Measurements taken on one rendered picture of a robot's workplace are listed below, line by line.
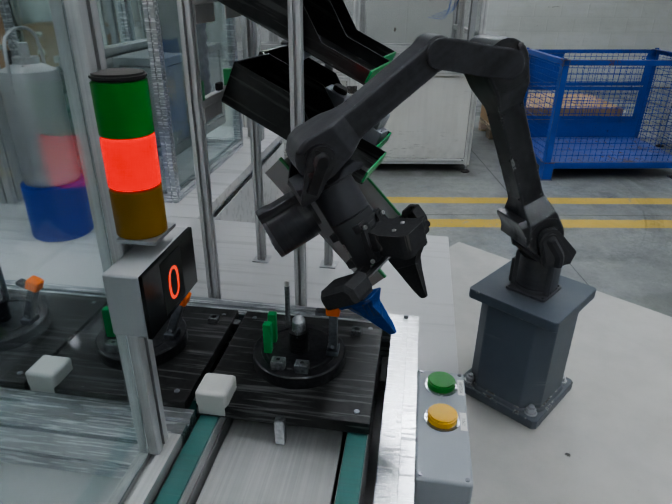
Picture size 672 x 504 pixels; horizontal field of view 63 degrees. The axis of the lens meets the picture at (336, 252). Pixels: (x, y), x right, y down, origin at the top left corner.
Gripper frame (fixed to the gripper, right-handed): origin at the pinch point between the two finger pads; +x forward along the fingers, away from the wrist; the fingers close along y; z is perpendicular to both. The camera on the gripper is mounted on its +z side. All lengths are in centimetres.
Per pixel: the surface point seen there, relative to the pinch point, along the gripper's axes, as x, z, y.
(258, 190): -20, -54, 31
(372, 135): -17.7, -21.2, 37.8
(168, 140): -46, -95, 45
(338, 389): 8.8, -12.2, -7.9
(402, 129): 6, -235, 337
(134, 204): -26.2, 0.1, -23.9
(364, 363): 9.7, -13.0, -0.8
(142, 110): -32.7, 5.1, -20.5
